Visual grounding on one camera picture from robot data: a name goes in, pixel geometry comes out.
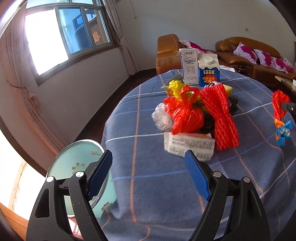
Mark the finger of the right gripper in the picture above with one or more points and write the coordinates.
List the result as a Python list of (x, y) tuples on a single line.
[(288, 106)]

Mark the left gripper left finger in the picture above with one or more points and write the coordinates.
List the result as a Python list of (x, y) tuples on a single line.
[(49, 220)]

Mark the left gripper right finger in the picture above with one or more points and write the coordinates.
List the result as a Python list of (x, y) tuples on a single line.
[(234, 210)]

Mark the small red net bag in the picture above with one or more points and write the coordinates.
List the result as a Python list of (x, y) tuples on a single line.
[(278, 99)]

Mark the blue candy wrapper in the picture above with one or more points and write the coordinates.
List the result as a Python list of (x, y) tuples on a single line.
[(283, 133)]

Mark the black net roll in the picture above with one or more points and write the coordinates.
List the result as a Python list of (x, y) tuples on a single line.
[(233, 104)]

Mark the yellow sponge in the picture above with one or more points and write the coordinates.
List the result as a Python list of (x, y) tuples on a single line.
[(228, 89)]

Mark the long red net roll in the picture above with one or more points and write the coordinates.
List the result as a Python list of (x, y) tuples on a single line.
[(215, 100)]

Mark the white printed paper box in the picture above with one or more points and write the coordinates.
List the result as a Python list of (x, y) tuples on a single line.
[(200, 144)]

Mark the red net bag bundle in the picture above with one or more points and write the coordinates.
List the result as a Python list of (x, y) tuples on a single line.
[(186, 118)]

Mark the yellow wrapper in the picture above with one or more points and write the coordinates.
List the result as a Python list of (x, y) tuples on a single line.
[(176, 86)]

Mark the clear plastic bag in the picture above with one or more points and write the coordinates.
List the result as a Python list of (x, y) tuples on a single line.
[(161, 118)]

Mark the brown leather sofa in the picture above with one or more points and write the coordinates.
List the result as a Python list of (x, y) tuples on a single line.
[(263, 74)]

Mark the pink white sofa pillow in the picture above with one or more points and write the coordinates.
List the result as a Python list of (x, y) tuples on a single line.
[(244, 51)]

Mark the white tissue paper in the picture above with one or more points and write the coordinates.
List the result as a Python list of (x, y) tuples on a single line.
[(223, 67)]

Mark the blue Look milk carton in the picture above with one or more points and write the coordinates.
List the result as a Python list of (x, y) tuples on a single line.
[(209, 69)]

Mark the blue plaid tablecloth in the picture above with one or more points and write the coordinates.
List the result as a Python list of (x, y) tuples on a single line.
[(156, 198)]

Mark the pink white pillow on armchair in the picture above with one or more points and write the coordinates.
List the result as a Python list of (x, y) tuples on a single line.
[(189, 44)]

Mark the white milk carton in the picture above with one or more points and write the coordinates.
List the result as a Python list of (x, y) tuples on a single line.
[(189, 61)]

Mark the orange leather armchair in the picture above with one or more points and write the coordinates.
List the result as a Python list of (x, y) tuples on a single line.
[(168, 56)]

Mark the right pink curtain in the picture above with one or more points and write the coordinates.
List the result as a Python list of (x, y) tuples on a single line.
[(112, 13)]

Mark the window with aluminium frame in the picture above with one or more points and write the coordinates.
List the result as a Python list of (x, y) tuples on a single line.
[(62, 33)]

